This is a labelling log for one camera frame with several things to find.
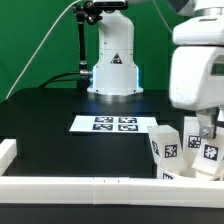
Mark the black camera on mount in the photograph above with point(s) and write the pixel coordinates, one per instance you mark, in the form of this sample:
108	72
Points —
110	4

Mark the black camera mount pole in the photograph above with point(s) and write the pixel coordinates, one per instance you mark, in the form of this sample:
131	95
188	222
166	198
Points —
87	13

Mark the white round stool seat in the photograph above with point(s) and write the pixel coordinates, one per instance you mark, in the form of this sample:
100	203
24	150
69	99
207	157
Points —
188	174

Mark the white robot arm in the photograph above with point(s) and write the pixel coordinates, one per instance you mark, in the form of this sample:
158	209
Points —
115	73

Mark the white U-shaped boundary frame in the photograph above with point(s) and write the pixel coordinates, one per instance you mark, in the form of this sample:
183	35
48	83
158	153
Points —
113	191

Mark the white fiducial marker sheet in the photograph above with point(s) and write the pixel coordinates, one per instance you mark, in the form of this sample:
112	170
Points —
112	124

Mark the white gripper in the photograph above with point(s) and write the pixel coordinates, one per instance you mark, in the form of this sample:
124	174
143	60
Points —
197	70

